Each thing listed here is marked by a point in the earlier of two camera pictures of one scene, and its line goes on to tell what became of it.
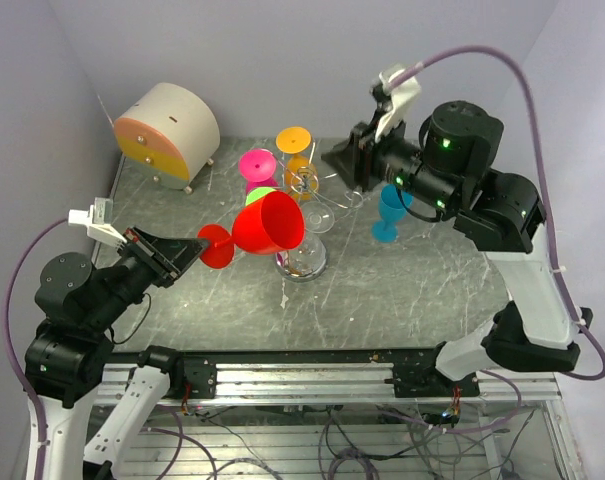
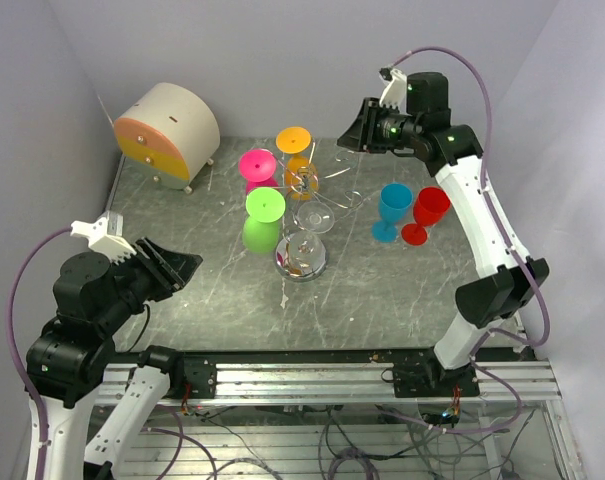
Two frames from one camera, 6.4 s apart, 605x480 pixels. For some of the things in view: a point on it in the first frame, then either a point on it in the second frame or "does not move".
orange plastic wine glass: [301, 176] does not move
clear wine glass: [305, 262] does not move
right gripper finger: [355, 172] -> [351, 137]
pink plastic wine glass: [257, 167] does not move
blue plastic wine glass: [391, 209] does not move
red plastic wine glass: [273, 224] -> [429, 207]
